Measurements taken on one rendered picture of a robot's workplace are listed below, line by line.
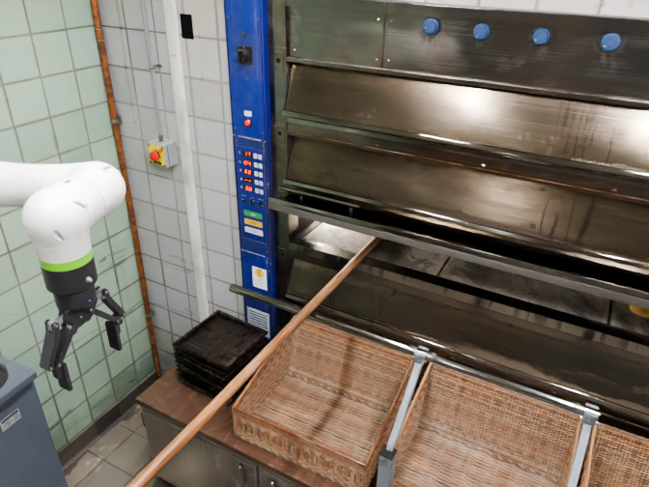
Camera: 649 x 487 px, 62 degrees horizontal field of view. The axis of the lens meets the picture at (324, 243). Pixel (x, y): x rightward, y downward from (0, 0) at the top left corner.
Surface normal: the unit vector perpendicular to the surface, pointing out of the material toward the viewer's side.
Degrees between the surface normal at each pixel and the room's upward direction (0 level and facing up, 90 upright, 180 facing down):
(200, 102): 90
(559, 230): 70
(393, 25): 90
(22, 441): 90
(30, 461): 90
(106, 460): 0
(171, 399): 0
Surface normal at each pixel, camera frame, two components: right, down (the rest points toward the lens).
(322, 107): -0.44, 0.10
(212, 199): -0.48, 0.42
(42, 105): 0.88, 0.25
